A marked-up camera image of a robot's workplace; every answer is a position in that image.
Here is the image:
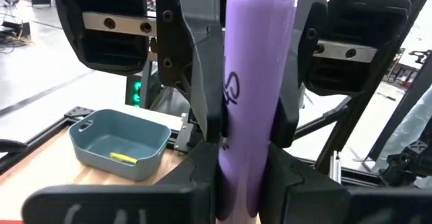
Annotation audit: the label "yellow highlighter pen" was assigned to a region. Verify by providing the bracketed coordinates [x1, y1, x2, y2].
[109, 152, 139, 165]

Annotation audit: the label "teal plastic bin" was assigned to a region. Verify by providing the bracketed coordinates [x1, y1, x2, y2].
[67, 108, 173, 182]

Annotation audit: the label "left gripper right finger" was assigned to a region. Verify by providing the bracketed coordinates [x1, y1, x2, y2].
[260, 143, 432, 224]

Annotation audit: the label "purple highlighter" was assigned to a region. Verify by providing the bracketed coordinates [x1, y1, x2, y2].
[215, 0, 300, 224]

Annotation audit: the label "tangled floor cables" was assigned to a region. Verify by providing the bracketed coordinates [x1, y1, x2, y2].
[0, 18, 35, 55]

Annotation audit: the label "black clamp handle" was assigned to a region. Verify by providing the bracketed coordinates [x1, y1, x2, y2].
[0, 138, 28, 155]

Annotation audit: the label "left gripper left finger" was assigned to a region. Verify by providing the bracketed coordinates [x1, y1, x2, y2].
[22, 141, 221, 224]

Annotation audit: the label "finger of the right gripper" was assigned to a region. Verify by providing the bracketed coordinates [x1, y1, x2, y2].
[271, 0, 328, 149]
[155, 0, 225, 144]

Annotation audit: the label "black machine bracket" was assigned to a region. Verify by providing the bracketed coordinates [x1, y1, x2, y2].
[379, 139, 432, 188]

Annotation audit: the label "grey plastic sheet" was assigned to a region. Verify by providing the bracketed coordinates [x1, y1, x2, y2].
[374, 85, 432, 171]

